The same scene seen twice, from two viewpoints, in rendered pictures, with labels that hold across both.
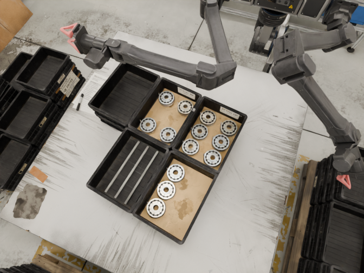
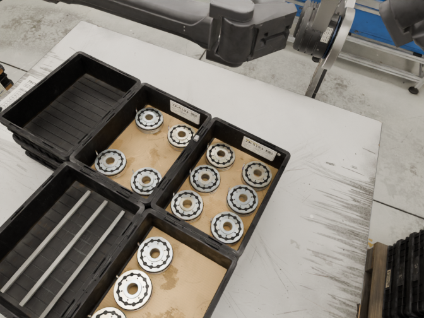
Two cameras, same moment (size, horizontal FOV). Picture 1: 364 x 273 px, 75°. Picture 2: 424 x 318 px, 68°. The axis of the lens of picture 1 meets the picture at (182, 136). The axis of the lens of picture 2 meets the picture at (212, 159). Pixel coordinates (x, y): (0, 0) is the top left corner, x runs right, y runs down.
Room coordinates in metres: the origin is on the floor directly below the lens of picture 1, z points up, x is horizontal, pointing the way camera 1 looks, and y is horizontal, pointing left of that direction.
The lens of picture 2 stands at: (0.07, -0.01, 1.79)
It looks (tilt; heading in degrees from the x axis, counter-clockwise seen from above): 58 degrees down; 347
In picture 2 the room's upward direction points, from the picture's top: 9 degrees clockwise
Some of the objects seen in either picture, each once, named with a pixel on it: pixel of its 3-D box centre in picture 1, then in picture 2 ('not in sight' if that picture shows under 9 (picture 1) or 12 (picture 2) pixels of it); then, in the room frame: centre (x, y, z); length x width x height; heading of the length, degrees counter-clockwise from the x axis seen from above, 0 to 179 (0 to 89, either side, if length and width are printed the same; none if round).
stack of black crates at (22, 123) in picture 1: (34, 121); not in sight; (1.04, 1.30, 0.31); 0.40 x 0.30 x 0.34; 153
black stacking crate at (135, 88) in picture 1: (127, 95); (78, 110); (0.86, 0.33, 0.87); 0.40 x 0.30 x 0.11; 146
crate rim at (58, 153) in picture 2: (125, 91); (74, 100); (0.86, 0.33, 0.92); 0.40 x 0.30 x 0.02; 146
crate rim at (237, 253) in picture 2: (210, 132); (224, 179); (0.52, -0.17, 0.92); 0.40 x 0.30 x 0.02; 146
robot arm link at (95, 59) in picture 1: (104, 56); not in sight; (0.67, 0.28, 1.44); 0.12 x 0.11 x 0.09; 63
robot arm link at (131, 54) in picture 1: (161, 63); (133, 2); (0.61, 0.05, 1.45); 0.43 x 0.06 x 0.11; 63
